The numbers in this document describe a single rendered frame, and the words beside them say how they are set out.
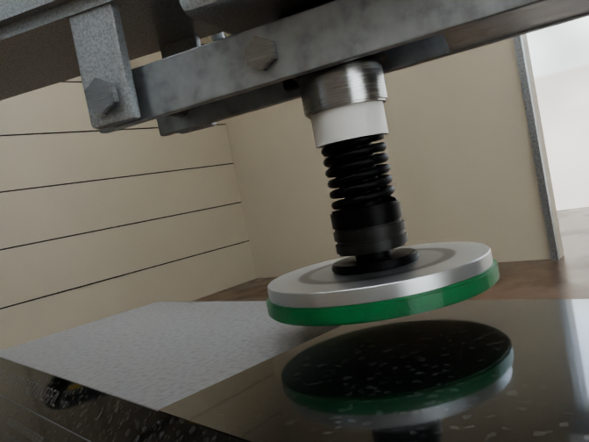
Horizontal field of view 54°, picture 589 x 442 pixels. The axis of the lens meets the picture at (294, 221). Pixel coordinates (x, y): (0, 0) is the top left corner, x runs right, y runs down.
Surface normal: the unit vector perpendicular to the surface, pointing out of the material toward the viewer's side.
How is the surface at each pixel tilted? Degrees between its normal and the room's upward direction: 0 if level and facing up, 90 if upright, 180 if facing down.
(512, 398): 0
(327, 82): 90
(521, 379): 0
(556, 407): 0
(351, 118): 90
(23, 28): 90
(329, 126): 90
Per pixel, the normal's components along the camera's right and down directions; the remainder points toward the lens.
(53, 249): 0.75, -0.11
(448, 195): -0.63, 0.16
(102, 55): -0.33, 0.11
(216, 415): -0.19, -0.98
